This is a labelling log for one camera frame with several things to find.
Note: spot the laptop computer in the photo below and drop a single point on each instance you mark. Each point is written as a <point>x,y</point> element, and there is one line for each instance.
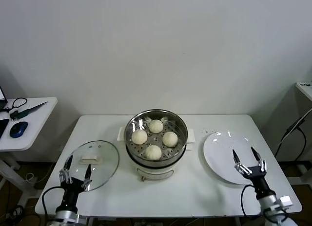
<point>2,94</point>

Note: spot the blue computer mouse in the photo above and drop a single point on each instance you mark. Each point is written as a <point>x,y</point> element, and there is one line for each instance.
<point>18,129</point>

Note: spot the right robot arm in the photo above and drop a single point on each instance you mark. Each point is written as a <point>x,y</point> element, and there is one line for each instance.
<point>268,204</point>

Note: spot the round glass pot lid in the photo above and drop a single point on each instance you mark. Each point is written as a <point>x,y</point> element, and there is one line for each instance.
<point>102,172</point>

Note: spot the white round plate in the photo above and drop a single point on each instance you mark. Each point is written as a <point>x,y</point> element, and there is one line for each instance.
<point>219,157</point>

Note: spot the white steamed baozi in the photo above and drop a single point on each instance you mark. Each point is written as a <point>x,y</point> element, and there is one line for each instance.
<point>153,152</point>
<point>156,126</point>
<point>139,137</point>
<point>169,138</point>

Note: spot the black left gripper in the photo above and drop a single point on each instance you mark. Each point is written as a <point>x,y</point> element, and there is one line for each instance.
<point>72,189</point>

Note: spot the black phone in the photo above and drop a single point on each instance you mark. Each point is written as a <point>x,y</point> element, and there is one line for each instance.
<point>3,127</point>

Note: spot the perforated steel steamer basket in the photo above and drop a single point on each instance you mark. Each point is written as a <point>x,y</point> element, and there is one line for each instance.
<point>181,140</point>

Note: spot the white cabinet with label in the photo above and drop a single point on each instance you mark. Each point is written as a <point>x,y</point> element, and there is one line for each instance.
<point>304,89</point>

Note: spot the white electric cooker pot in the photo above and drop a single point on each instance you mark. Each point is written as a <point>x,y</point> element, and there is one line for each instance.
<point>156,173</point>

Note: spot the white side table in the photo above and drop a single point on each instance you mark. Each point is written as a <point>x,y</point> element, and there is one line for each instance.
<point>41,118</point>

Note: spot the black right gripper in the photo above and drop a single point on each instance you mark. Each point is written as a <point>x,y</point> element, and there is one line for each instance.
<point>258,179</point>

